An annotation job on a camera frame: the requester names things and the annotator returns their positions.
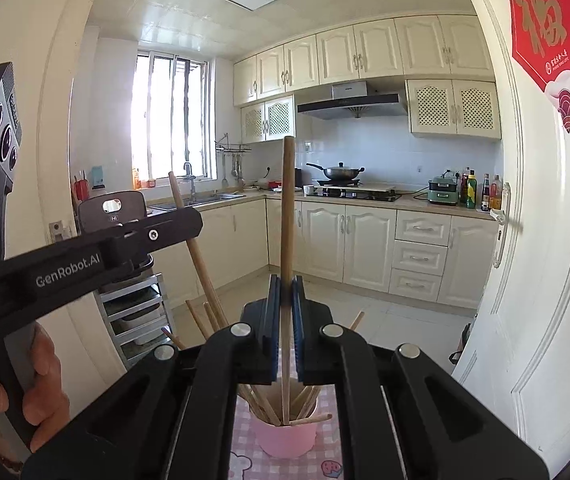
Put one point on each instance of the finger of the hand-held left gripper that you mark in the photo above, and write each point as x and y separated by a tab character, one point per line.
165	227

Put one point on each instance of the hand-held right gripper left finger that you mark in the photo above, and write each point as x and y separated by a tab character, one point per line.
275	330

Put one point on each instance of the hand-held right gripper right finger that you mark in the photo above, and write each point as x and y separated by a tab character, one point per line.
299	330

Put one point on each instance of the bundle of wooden chopsticks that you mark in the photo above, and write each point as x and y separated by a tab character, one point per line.
315	417

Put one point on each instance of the pink cup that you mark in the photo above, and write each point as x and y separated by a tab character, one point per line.
285	440

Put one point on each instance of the person's left hand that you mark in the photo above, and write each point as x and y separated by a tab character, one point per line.
47	385

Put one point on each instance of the metal door strike plate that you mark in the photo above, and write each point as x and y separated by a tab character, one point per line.
60	230

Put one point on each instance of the black kitchen appliance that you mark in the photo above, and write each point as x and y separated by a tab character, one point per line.
115	207

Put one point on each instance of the chrome faucet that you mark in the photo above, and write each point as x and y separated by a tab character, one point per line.
191	180

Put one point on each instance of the steel kitchen sink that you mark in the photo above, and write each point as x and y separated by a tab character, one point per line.
215	199

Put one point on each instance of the metal tray rack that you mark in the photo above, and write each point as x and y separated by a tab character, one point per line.
137	315

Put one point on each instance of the red container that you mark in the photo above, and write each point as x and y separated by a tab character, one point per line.
81	187

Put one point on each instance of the hanging utensil rack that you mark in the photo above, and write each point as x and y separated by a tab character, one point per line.
235	160

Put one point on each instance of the kitchen window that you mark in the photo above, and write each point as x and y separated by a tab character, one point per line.
170	120

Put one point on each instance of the cream lower kitchen cabinets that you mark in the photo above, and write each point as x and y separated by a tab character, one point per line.
370	240

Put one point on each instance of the gas stove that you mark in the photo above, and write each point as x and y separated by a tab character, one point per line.
360	192

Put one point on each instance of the steel wok with lid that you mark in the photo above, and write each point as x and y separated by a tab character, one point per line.
340	172

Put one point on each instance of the black bag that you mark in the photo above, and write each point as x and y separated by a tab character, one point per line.
462	345

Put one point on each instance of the green countertop appliance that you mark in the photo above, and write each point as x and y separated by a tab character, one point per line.
442	190

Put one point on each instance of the green yellow bottle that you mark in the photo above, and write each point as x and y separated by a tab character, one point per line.
472	192

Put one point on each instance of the range hood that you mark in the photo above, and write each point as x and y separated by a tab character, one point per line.
350	102

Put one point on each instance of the dark sauce bottle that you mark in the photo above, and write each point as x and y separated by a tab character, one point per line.
486	195

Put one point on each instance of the orange oil bottle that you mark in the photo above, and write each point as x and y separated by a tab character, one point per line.
496	195

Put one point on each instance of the white door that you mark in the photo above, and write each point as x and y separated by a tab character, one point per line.
540	260

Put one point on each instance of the red paper door decoration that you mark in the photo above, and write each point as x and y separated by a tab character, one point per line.
545	25

